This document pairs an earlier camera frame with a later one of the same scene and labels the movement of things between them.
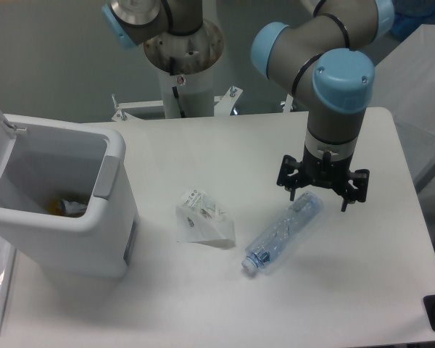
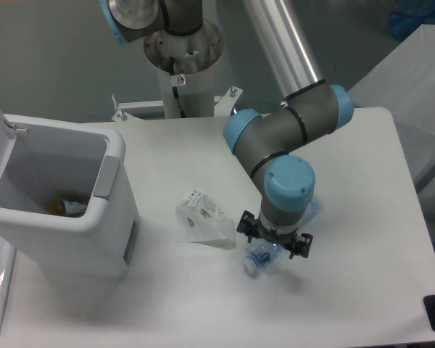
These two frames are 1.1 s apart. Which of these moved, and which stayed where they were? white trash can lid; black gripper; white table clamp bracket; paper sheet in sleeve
Moved: black gripper
Stayed: white table clamp bracket; white trash can lid; paper sheet in sleeve
